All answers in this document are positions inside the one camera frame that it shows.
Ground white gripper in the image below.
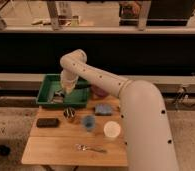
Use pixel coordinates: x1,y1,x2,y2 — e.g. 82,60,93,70
60,70,78,94

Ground small scrub brush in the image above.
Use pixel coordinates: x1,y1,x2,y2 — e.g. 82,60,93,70
51,90,65,103

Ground green plastic tray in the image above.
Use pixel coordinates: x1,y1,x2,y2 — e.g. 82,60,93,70
36,74,90,108

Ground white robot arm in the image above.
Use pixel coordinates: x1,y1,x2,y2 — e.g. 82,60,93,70
60,49,179,171

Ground small metal cup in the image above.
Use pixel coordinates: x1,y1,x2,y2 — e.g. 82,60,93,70
63,107,75,122

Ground dark purple bowl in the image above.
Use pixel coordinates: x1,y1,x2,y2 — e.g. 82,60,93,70
91,85,108,98

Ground blue sponge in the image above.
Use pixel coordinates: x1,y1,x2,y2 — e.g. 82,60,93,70
95,104,112,116

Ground blue plastic cup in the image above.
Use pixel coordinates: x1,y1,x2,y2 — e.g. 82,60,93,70
82,115,95,131

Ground black rectangular case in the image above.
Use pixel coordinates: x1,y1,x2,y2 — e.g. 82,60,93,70
36,118,59,128

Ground black object on floor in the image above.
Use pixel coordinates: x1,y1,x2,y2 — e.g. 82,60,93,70
0,145,10,156

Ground black cables at wall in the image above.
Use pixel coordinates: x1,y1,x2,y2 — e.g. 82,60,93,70
173,84,195,111

